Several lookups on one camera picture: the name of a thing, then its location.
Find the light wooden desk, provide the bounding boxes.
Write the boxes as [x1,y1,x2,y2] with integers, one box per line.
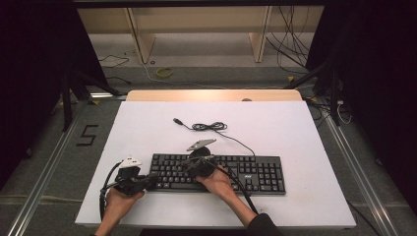
[77,6,326,65]

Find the person's right hand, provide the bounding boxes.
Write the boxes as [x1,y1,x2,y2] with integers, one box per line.
[196,169,236,202]

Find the black keyboard cable with plug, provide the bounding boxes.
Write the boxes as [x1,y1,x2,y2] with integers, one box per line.
[172,117,257,157]

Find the person's left hand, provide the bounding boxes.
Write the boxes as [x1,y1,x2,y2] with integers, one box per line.
[103,188,146,219]

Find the black curtain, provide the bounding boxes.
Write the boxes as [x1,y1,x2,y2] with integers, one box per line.
[306,0,417,209]
[0,0,110,193]

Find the black overhead frame bar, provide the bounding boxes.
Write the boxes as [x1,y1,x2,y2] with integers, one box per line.
[72,0,328,9]

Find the black metal stand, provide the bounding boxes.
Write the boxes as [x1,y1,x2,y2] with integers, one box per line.
[283,58,342,128]
[59,68,123,133]

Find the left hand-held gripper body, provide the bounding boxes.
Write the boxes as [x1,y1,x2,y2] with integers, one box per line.
[113,156,153,198]

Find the light wooden table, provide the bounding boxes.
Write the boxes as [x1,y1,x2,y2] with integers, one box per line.
[126,88,303,102]

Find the white floor cable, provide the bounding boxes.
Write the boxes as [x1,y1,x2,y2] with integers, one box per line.
[141,62,227,90]

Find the yellow tape roll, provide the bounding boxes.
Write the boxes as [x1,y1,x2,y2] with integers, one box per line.
[155,66,174,80]

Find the black computer keyboard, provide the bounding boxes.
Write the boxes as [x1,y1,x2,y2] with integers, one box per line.
[149,152,287,196]

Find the bundle of black floor cables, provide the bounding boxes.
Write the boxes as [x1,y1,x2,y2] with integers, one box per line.
[265,5,311,76]

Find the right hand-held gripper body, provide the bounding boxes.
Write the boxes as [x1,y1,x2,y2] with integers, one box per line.
[186,138,218,179]

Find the aluminium floor rail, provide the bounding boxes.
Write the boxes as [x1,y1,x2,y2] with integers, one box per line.
[323,107,400,236]
[5,97,90,236]

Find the right hand-held gripper black cable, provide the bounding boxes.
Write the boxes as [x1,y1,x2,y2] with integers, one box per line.
[214,165,260,215]

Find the thin black floor cable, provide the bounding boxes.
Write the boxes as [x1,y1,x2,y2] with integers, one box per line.
[97,53,131,70]

